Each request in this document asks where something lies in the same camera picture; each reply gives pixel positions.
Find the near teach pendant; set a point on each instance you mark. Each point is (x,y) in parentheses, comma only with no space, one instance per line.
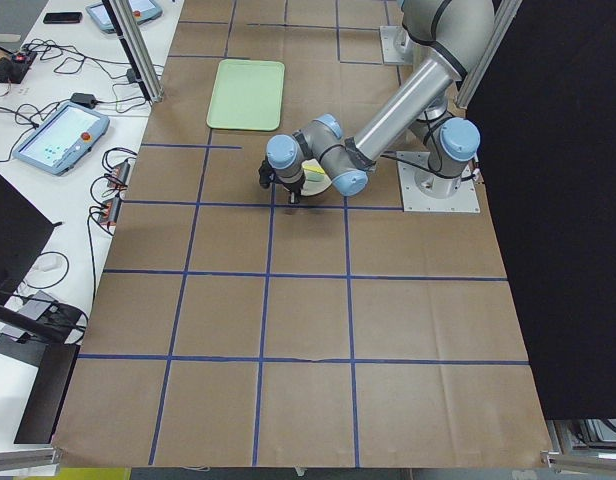
(63,138)

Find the black curtain panel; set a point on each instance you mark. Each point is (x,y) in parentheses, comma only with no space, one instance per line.
(546,108)

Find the black power adapter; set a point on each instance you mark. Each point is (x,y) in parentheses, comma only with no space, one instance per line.
(84,99)

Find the black monitor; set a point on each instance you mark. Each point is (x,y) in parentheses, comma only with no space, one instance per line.
(24,233)

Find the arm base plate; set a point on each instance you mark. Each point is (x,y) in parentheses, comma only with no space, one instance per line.
(396,46)
(424,192)

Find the light green tray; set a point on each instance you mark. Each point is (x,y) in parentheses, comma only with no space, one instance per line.
(247,95)

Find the black smartphone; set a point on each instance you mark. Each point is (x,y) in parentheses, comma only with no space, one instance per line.
(62,18)

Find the white round plate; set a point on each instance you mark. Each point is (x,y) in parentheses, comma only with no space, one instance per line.
(314,188)

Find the aluminium frame post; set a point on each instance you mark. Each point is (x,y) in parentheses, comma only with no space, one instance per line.
(132,42)

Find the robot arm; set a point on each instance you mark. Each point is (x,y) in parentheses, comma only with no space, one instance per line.
(456,34)

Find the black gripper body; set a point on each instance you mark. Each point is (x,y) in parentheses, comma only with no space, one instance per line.
(292,188)

